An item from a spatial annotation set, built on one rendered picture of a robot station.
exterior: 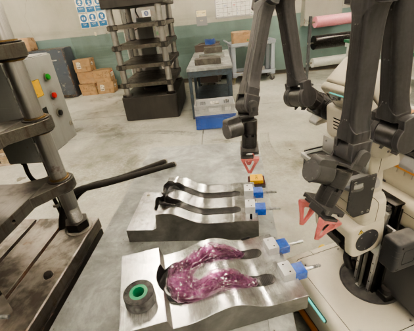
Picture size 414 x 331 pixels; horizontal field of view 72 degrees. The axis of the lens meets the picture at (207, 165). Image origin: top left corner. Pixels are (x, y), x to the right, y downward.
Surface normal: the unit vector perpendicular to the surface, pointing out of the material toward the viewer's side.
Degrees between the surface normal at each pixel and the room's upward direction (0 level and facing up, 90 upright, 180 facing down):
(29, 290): 0
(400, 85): 90
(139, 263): 0
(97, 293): 0
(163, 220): 90
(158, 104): 90
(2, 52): 90
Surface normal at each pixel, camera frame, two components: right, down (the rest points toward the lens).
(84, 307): -0.10, -0.87
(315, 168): -0.90, -0.17
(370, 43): 0.26, 0.43
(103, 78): -0.11, 0.40
